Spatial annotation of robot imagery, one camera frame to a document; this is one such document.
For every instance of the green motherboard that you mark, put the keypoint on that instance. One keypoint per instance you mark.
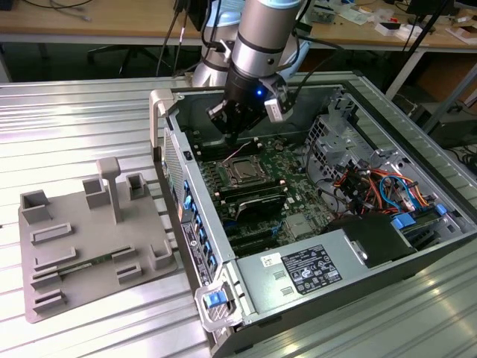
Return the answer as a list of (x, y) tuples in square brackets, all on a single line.
[(298, 194)]

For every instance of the black graphics card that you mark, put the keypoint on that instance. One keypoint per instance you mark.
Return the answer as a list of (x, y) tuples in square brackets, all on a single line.
[(261, 209)]

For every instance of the black RAM slot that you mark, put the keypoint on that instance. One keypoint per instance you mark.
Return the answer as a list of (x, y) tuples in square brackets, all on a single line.
[(208, 148), (208, 144), (208, 151), (208, 155)]

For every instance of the black power supply label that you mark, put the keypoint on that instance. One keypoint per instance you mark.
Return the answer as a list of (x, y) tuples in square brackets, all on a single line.
[(311, 270)]

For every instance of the small blue clip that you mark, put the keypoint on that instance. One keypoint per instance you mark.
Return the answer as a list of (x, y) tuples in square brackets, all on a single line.
[(440, 209)]

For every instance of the wooden desk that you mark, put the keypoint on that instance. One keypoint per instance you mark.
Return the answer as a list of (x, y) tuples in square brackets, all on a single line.
[(112, 18)]

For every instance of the metal drive cage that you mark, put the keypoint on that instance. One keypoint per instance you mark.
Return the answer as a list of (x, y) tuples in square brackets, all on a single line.
[(335, 145)]

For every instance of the white box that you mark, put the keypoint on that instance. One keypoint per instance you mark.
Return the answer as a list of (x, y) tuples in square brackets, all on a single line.
[(404, 31)]

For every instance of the blue disk carrier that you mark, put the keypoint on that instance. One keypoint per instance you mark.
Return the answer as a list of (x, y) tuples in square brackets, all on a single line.
[(404, 220)]

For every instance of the grey power supply unit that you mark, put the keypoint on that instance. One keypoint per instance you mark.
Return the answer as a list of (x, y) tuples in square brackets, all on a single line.
[(261, 287)]

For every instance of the brown tray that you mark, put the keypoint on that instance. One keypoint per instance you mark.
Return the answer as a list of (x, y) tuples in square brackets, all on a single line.
[(464, 33)]

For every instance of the open PC case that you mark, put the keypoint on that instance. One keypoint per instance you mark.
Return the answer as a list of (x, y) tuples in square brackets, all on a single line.
[(372, 291)]

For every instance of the black box under desk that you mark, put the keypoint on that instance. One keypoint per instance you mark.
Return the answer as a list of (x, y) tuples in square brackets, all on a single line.
[(458, 130)]

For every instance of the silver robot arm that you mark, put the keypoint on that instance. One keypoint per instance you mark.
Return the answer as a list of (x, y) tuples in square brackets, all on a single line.
[(261, 37)]

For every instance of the silver chipset heatsink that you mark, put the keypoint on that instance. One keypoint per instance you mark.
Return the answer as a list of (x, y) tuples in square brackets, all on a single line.
[(301, 225)]

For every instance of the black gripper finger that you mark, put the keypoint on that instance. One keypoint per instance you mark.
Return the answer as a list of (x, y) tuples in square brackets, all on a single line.
[(223, 119), (244, 121)]

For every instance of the blue case latch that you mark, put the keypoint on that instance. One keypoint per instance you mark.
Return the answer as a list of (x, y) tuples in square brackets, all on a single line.
[(214, 301)]

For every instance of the black air duct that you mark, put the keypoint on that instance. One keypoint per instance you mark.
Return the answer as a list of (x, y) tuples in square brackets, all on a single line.
[(376, 235)]

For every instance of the black expansion slot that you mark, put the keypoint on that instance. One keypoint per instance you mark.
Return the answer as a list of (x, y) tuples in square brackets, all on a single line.
[(257, 244), (253, 233)]

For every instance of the green RAM stick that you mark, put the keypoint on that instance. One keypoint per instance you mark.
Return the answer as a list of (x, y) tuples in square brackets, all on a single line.
[(85, 265)]

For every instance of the white sticker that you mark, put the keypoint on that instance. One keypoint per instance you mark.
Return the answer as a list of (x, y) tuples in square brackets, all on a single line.
[(271, 259)]

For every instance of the grey parts rack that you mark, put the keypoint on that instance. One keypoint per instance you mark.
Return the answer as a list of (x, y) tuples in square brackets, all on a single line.
[(93, 231)]

